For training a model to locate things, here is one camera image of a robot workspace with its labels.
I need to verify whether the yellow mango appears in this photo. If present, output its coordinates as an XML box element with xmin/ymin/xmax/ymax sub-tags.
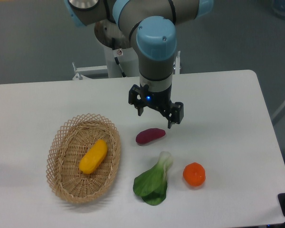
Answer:
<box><xmin>79</xmin><ymin>139</ymin><xmax>108</xmax><ymax>174</ymax></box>

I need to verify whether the woven wicker basket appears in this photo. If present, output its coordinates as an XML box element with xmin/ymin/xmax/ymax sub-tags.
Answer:
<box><xmin>46</xmin><ymin>114</ymin><xmax>121</xmax><ymax>204</ymax></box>

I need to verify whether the green bok choy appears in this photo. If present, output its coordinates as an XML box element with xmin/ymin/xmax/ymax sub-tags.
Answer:
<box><xmin>133</xmin><ymin>151</ymin><xmax>173</xmax><ymax>206</ymax></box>

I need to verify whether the purple sweet potato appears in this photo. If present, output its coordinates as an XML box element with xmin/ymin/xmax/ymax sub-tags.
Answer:
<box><xmin>135</xmin><ymin>128</ymin><xmax>166</xmax><ymax>145</ymax></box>

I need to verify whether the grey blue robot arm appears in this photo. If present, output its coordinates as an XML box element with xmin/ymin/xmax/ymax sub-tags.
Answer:
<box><xmin>65</xmin><ymin>0</ymin><xmax>214</xmax><ymax>126</ymax></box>

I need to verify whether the orange tangerine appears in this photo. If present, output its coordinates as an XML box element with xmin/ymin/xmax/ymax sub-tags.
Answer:
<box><xmin>183</xmin><ymin>162</ymin><xmax>206</xmax><ymax>187</ymax></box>

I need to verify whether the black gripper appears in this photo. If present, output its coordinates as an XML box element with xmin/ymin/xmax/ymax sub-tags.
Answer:
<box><xmin>128</xmin><ymin>85</ymin><xmax>184</xmax><ymax>129</ymax></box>

